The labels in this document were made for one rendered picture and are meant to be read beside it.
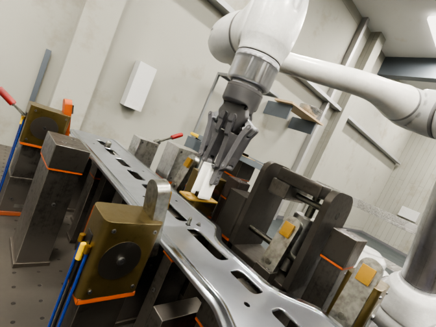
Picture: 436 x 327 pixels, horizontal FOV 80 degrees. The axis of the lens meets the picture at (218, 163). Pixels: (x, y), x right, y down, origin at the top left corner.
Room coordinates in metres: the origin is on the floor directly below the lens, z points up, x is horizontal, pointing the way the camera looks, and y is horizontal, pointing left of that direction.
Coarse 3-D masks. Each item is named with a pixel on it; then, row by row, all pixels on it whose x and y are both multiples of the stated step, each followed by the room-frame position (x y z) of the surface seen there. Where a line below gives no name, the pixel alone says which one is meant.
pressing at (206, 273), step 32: (96, 160) 0.70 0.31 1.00; (128, 160) 0.84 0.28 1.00; (128, 192) 0.56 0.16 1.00; (192, 224) 0.53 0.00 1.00; (192, 256) 0.40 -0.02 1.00; (224, 256) 0.46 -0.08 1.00; (224, 288) 0.35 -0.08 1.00; (224, 320) 0.29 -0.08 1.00; (256, 320) 0.31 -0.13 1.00; (320, 320) 0.38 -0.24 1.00
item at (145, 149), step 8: (136, 136) 1.03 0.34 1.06; (136, 144) 1.01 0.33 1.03; (144, 144) 1.02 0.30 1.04; (152, 144) 1.04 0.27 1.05; (136, 152) 1.01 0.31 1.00; (144, 152) 1.03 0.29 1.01; (152, 152) 1.05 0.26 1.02; (144, 160) 1.04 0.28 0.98; (152, 160) 1.07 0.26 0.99; (136, 176) 1.04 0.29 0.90
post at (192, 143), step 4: (188, 136) 1.10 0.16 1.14; (188, 140) 1.09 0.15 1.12; (192, 140) 1.08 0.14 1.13; (196, 140) 1.06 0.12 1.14; (184, 144) 1.10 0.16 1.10; (188, 144) 1.09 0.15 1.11; (192, 144) 1.07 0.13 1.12; (196, 144) 1.06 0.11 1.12; (200, 144) 1.08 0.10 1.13; (192, 148) 1.06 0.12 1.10; (196, 148) 1.07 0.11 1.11; (200, 156) 1.10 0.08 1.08; (200, 160) 1.10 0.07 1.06; (184, 188) 1.09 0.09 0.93
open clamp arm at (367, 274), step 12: (360, 264) 0.44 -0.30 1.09; (372, 264) 0.43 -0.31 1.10; (360, 276) 0.42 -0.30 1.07; (372, 276) 0.42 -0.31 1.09; (348, 288) 0.43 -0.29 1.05; (360, 288) 0.42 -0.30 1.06; (372, 288) 0.41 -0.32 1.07; (336, 300) 0.43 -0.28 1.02; (348, 300) 0.42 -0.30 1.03; (360, 300) 0.41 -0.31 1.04; (336, 312) 0.42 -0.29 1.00; (348, 312) 0.41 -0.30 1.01; (360, 312) 0.41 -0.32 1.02; (348, 324) 0.41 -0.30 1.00
